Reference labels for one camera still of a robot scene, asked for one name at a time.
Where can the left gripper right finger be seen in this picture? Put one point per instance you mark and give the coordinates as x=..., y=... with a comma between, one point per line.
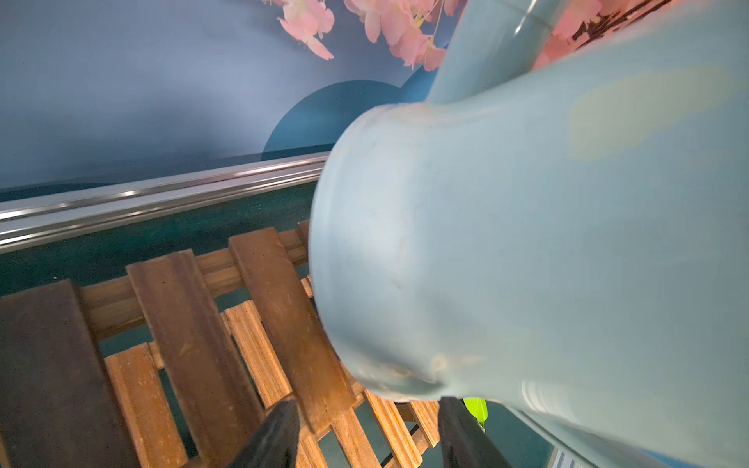
x=463, y=443

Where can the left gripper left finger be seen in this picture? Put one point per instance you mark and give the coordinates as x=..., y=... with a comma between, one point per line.
x=275, y=443

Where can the large light blue watering can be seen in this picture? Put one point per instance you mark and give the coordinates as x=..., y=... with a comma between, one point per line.
x=570, y=241

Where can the brown wooden slatted shelf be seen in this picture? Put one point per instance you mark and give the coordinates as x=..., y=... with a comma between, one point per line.
x=177, y=364

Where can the green yellow toy shovel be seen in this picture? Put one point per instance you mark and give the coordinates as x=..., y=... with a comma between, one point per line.
x=478, y=408

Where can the pink cherry blossom tree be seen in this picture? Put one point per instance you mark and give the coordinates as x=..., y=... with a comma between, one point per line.
x=401, y=24

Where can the aluminium back rail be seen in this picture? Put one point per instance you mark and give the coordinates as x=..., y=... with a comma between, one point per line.
x=51, y=218

